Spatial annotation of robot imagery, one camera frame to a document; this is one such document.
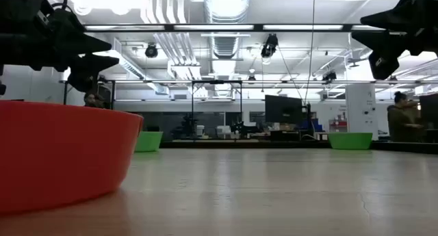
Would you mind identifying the thin hanging cable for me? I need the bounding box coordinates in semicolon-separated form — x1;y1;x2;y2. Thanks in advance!
302;0;316;105

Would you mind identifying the long black distant rail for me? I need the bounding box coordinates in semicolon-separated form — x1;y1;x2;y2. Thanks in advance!
62;79;438;106

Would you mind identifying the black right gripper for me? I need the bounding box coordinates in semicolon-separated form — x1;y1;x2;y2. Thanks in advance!
351;0;438;81

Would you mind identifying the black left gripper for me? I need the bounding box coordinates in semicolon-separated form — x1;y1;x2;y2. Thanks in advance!
20;0;120;94

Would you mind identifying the silver ceiling duct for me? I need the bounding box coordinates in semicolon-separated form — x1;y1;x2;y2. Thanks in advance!
203;0;253;59

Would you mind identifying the green plastic bowl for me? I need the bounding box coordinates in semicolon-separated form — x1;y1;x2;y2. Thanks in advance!
134;131;164;153
327;131;374;150

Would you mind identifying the blue crate stack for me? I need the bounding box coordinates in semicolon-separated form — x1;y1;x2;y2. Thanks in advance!
302;118;324;133

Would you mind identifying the person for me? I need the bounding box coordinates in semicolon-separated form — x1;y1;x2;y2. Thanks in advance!
83;92;105;109
387;90;424;143

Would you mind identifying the red plastic bowl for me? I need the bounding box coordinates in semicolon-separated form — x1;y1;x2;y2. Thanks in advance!
0;99;144;215

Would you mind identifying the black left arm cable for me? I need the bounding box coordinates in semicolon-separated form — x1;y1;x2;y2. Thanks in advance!
33;0;68;10

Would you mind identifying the black distant rig frame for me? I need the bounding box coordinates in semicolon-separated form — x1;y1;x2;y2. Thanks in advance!
190;79;244;141

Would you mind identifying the black computer monitor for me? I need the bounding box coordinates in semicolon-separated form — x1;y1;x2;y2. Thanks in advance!
264;94;304;124
418;93;438;129

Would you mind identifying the red shelf unit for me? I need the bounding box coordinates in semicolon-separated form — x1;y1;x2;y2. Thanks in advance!
328;118;348;133

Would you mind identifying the black ceiling spotlight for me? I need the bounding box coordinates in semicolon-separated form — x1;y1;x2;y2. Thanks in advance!
144;43;159;59
260;33;279;59
321;70;338;83

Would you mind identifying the black aluminium table frame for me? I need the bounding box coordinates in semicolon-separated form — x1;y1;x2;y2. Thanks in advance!
159;139;438;155

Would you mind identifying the white column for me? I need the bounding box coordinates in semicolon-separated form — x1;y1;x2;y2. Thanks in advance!
345;83;379;142

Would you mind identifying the black bar with light strips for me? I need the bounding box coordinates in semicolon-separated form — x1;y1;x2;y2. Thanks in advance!
83;23;389;34

